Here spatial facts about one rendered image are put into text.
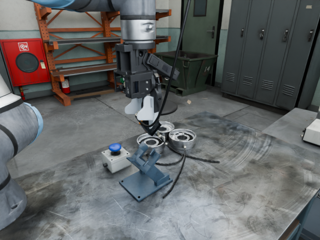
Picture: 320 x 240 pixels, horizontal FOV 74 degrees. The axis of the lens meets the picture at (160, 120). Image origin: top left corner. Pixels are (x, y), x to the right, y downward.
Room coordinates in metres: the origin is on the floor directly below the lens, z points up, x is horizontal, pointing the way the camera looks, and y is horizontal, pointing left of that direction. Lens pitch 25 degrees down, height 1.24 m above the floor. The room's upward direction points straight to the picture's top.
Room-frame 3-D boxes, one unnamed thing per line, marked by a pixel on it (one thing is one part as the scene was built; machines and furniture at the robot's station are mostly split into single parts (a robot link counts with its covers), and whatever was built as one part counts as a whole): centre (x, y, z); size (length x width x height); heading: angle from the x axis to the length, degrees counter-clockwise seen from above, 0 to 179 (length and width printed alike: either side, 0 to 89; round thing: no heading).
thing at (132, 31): (0.50, 0.04, 1.22); 0.08 x 0.08 x 0.05
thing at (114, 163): (0.59, 0.15, 0.82); 0.08 x 0.07 x 0.05; 128
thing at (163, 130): (0.80, -0.01, 0.82); 0.10 x 0.10 x 0.04
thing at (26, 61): (3.69, 2.06, 0.50); 0.91 x 0.24 x 1.00; 128
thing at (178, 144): (0.73, -0.09, 0.82); 0.10 x 0.10 x 0.04
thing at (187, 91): (4.18, -0.46, 0.35); 1.04 x 0.74 x 0.70; 38
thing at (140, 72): (0.50, 0.05, 1.14); 0.09 x 0.08 x 0.12; 131
